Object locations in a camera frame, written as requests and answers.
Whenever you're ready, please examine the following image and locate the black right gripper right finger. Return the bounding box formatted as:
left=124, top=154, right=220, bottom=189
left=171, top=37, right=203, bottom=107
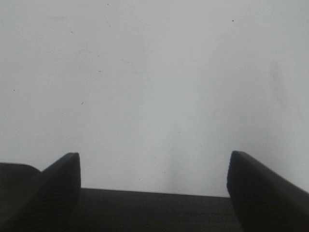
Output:
left=226, top=151, right=309, bottom=232

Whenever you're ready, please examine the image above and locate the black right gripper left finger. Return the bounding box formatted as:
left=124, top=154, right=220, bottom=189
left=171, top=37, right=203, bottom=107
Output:
left=0, top=153, right=80, bottom=232

